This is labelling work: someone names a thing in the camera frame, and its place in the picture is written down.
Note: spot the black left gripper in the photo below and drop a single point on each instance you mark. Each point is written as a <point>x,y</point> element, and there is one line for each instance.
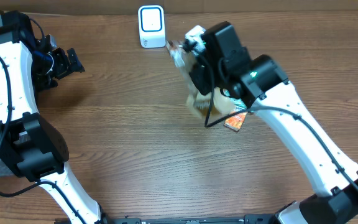
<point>64,66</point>

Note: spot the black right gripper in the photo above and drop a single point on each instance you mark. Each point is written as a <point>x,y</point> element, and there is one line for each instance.
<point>201,81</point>

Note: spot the mixed beans printed bag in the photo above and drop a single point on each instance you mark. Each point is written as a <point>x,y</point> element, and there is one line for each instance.
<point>177,53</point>

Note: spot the orange Kleenex tissue pack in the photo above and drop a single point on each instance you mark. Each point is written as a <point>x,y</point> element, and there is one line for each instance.
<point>235,122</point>

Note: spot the teal wet wipes pack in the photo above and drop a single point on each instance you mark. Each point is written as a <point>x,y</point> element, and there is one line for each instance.
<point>232,103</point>

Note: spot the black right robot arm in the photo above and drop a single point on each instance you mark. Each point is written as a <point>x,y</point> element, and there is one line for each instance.
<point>266,90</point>

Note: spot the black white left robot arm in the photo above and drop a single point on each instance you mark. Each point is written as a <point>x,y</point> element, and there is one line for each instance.
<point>29,145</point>

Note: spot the white barcode scanner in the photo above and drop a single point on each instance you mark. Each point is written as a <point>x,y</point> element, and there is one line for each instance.
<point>151,19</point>

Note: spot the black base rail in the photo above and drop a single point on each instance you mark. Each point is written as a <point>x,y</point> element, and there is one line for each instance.
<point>246,219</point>

